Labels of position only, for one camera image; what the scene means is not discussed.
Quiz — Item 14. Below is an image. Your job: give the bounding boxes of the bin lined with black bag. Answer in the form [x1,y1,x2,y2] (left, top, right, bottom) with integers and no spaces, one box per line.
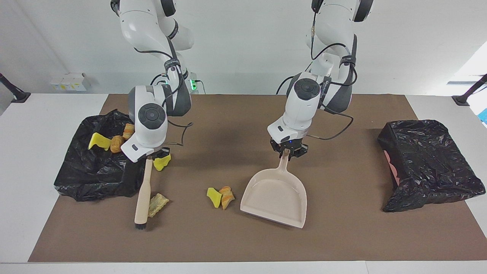
[54,109,148,202]

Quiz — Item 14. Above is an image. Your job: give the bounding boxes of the black left base cable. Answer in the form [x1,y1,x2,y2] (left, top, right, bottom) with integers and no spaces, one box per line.
[277,75,295,95]

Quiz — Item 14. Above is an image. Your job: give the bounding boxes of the notched yellow sponge piece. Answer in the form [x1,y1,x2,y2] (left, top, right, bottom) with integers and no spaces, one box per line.
[88,132,112,151]

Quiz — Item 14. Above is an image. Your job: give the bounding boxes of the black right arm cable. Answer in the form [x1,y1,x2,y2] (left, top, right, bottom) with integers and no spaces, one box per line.
[133,46,193,147]

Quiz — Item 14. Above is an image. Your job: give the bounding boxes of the beige hand brush black bristles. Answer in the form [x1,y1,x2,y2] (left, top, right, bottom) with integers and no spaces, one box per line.
[134,158,153,230]

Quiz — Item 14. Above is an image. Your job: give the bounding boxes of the tan bread chunk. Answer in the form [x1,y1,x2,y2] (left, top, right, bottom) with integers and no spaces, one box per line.
[148,193,170,218]

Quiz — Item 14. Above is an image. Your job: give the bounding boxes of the pink bin with black bag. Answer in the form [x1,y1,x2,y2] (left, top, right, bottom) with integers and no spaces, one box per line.
[377,119,486,213]

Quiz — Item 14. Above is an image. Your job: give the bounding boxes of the white wall socket box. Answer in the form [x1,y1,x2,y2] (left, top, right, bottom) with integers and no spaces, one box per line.
[51,73,91,91]

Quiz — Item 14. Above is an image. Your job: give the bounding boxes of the brown table mat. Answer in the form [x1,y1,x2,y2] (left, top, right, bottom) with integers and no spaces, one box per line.
[29,94,487,262]

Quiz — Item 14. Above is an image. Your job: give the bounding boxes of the black camera stand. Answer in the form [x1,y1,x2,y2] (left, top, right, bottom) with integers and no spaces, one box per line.
[0,72,31,103]
[452,74,487,106]

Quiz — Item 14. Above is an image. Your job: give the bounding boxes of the beige plastic dustpan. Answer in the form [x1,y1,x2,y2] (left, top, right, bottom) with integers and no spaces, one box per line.
[240,149,307,229]

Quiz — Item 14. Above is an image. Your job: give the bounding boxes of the striped orange croissant piece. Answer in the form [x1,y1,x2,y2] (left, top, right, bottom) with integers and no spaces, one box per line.
[219,186,236,210]

